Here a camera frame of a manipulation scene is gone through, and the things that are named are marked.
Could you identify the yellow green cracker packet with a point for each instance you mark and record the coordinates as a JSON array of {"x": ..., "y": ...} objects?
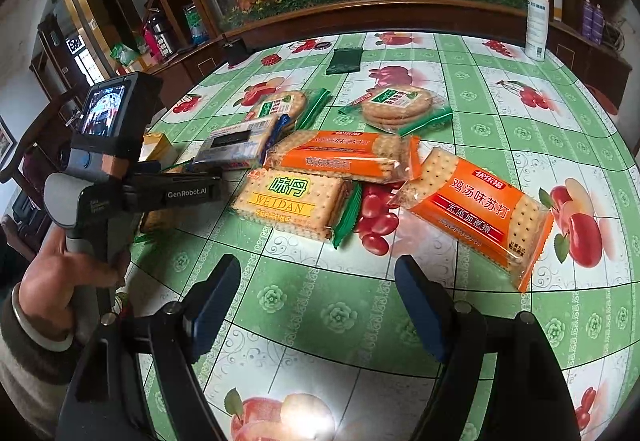
[{"x": 290, "y": 201}]

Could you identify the person's left hand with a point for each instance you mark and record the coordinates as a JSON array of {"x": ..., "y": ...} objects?
[{"x": 55, "y": 281}]

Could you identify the small black box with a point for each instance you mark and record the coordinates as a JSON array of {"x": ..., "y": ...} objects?
[{"x": 234, "y": 52}]

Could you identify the purple spray can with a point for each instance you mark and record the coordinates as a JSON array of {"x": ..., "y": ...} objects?
[
  {"x": 599, "y": 26},
  {"x": 587, "y": 18}
]

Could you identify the light green packet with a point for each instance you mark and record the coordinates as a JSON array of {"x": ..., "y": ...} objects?
[{"x": 122, "y": 53}]

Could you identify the white spray bottle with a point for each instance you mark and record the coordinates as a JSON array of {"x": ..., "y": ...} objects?
[{"x": 537, "y": 26}]

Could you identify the brown wooden side shelf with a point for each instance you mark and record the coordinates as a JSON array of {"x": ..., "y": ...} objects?
[{"x": 570, "y": 46}]

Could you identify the orange soda cracker packet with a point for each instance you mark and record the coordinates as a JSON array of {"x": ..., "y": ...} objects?
[
  {"x": 340, "y": 151},
  {"x": 475, "y": 216}
]

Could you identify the green fruit print tablecloth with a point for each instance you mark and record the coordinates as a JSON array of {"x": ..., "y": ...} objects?
[{"x": 310, "y": 301}]

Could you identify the steel thermos flask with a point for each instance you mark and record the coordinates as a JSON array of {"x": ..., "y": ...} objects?
[{"x": 160, "y": 36}]

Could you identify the person's left forearm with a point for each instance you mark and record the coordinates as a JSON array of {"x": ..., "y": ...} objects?
[{"x": 30, "y": 381}]

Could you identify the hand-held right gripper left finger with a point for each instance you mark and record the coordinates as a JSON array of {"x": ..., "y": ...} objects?
[{"x": 210, "y": 316}]

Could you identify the yellow-taped cardboard box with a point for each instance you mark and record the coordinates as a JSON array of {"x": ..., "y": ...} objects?
[{"x": 157, "y": 146}]

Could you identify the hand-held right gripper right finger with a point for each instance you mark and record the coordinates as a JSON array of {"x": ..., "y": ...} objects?
[{"x": 425, "y": 316}]

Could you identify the dark green snack packet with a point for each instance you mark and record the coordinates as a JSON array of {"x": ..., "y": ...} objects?
[{"x": 345, "y": 61}]

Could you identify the white label blue cracker packet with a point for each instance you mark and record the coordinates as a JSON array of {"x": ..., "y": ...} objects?
[{"x": 235, "y": 146}]

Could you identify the round biscuit green packet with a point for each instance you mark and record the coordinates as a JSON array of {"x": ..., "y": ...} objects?
[
  {"x": 277, "y": 107},
  {"x": 400, "y": 108}
]

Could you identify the dark wooden chair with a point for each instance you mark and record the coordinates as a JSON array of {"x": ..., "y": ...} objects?
[{"x": 30, "y": 141}]

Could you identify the green printed bag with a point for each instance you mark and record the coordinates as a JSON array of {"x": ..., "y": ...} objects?
[{"x": 196, "y": 26}]

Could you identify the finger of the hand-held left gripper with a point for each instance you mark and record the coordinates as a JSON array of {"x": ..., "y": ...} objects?
[{"x": 150, "y": 167}]

